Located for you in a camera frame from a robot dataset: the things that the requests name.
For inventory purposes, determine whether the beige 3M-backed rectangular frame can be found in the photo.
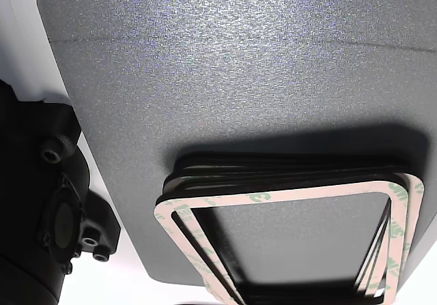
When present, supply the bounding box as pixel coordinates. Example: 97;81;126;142
153;173;426;305

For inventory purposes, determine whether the grey textured tray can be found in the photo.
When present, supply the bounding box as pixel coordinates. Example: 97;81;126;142
36;0;437;287

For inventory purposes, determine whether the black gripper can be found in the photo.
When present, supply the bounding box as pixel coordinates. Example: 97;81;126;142
0;78;122;305

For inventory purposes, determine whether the stack of black frames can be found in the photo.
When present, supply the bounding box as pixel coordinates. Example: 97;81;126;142
163;151;410;305

